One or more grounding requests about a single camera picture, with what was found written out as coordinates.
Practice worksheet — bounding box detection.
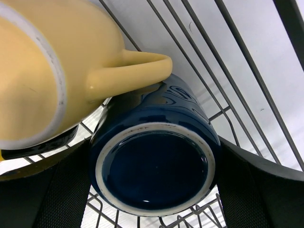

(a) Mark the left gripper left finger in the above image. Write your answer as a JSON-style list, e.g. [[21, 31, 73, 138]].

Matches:
[[0, 139, 91, 228]]

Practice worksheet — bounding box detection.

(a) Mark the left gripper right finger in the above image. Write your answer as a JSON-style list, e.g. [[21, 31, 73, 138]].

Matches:
[[217, 139, 304, 228]]

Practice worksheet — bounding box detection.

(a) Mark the blue mug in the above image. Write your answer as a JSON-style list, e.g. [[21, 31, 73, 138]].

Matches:
[[89, 75, 223, 217]]

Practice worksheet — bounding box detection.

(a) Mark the black wire dish rack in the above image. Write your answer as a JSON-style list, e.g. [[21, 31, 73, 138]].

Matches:
[[23, 0, 304, 228]]

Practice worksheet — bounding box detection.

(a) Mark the pale yellow mug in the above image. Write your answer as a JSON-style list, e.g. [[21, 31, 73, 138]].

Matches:
[[0, 0, 172, 150]]

